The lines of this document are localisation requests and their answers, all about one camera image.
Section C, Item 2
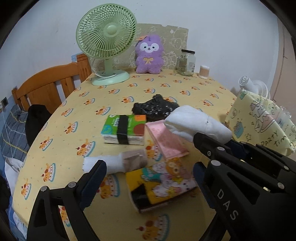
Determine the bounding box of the yellow cartoon tissue pack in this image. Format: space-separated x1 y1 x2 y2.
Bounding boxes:
125 158 197 213

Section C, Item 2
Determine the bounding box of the white bag pack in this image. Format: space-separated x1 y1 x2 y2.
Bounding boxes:
82 149 148 175

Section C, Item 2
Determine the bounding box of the pink tissue pack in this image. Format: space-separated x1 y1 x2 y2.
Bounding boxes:
145 120 189 160

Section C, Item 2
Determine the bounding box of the white cloth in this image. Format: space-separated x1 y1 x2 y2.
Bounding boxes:
164 105 232 144

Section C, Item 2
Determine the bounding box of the green tissue pack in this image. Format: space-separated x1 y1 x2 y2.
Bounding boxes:
101 114 147 145

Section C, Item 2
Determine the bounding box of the black plastic bag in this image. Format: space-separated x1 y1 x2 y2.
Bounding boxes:
132 94 179 122

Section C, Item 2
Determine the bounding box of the patterned storage box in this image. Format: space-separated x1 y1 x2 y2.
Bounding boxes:
225 90 295 156

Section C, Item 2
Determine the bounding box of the white bedsheet pile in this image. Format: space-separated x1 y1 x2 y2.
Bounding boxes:
4 158 23 195

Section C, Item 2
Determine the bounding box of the beige door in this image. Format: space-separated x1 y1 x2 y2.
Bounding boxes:
270 20 295 112

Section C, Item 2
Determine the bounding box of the plaid blue pillow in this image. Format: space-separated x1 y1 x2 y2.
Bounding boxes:
1 104 30 162

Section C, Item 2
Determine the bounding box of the white floor fan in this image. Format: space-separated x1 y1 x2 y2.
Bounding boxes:
230 76 270 99

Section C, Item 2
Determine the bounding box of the black garment on chair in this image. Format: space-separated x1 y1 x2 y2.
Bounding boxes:
25 104 51 147

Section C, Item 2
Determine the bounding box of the cotton swab container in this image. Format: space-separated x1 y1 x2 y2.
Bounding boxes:
199 65 210 79

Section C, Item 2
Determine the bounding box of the glass jar with lid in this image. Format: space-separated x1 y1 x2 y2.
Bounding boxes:
176 49 196 76

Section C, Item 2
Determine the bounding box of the green patterned board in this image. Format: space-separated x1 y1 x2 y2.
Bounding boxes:
113 24 189 69

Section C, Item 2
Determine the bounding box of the purple plush bunny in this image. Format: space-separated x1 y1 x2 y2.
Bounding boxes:
135 35 164 74

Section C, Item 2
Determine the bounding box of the green desk fan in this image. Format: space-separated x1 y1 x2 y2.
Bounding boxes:
76 3 137 86

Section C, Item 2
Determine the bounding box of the wall power outlet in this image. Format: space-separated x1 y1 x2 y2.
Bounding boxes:
1 97 8 108

